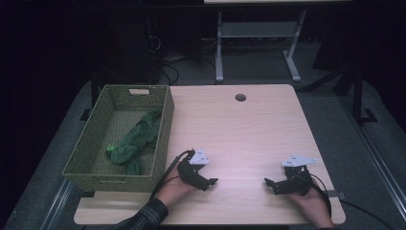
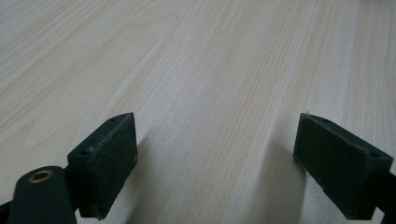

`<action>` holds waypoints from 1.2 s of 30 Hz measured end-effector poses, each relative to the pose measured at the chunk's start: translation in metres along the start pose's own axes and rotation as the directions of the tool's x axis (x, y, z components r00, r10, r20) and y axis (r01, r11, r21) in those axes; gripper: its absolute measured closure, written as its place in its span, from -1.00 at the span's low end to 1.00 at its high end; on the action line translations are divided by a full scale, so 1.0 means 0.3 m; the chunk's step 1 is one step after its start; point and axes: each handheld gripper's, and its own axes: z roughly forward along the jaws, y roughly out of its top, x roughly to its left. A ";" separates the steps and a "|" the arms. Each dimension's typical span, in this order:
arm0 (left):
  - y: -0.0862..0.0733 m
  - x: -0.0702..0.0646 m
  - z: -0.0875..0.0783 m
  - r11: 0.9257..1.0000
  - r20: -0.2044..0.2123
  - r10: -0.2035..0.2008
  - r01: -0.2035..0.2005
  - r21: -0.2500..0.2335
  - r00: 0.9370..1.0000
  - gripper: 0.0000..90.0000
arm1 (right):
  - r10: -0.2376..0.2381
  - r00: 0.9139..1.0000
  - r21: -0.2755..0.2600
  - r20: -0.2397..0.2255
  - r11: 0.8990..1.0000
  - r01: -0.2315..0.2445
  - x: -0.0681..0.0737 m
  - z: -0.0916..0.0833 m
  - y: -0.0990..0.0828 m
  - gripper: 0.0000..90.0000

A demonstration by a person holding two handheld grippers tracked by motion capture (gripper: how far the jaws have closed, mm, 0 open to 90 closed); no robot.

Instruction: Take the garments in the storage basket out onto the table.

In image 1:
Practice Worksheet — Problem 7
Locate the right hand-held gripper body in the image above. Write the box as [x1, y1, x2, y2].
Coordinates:
[277, 154, 318, 196]

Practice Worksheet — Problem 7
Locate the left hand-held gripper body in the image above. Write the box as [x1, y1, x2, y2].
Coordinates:
[176, 147, 211, 187]

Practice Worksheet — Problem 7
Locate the green fleece garment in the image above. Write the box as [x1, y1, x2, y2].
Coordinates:
[105, 107, 164, 176]

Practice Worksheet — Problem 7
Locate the green woven basket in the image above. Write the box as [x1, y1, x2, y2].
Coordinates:
[61, 83, 175, 194]

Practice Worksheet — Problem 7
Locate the person's left hand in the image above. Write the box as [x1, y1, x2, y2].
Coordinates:
[155, 166, 199, 207]

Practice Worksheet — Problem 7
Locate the person's right hand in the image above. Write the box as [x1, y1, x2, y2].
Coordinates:
[284, 183, 335, 230]

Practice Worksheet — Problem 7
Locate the grey tape strip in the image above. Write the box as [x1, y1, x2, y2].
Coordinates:
[325, 190, 347, 199]

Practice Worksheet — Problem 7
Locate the black metal stand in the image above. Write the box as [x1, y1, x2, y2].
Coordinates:
[333, 63, 379, 127]
[79, 71, 101, 122]

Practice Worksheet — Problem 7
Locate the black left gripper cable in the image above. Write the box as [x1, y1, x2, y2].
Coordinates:
[148, 149, 196, 201]

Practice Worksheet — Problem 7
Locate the metal floor rail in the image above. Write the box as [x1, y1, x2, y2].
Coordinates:
[40, 177, 75, 230]
[337, 95, 406, 222]

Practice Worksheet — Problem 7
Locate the bundle of floor cables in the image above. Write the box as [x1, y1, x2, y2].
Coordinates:
[158, 35, 218, 86]

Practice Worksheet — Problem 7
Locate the white metal table frame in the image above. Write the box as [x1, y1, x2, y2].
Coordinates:
[214, 9, 307, 83]

